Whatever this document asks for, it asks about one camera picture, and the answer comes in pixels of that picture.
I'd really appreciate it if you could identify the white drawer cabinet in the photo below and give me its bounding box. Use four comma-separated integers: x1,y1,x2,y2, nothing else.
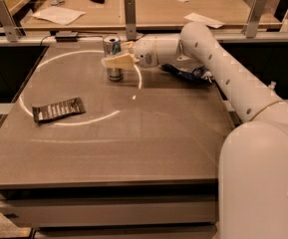
0,181,218,239

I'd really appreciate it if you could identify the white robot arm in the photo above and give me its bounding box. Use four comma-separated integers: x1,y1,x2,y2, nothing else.
102,22,288,239

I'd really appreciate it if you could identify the white paper sheet left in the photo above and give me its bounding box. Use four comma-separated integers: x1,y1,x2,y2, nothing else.
33,6,85,25

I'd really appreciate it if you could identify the metal bracket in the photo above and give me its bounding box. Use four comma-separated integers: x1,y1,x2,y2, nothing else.
0,0,22,42
124,0,137,41
242,0,267,38

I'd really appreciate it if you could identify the redbull can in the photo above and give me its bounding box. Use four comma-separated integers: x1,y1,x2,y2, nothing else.
103,35,124,82

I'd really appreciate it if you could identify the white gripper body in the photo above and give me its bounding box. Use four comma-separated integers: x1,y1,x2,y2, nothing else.
133,34,180,68

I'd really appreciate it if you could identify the middle metal bracket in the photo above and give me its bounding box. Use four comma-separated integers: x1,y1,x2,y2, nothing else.
124,0,137,41

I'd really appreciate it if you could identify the blue white chip bag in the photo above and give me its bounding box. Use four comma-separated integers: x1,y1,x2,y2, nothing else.
160,64,213,83

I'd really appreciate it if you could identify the dark snack bar wrapper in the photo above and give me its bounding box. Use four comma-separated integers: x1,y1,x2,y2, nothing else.
32,98,86,123

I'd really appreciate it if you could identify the black power cable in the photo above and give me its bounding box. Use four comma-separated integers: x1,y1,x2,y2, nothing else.
40,33,146,47

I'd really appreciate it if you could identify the right metal bracket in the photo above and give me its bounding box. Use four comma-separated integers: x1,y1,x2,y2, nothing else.
242,0,267,38

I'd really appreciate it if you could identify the white paper sheet right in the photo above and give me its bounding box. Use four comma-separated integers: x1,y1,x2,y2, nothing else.
184,13,224,29

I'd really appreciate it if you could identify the clear sanitizer bottle left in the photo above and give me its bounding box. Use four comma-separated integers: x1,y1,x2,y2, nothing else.
268,81,276,91

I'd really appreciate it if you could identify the left metal bracket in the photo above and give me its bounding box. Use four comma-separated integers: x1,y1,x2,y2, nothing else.
0,0,22,42

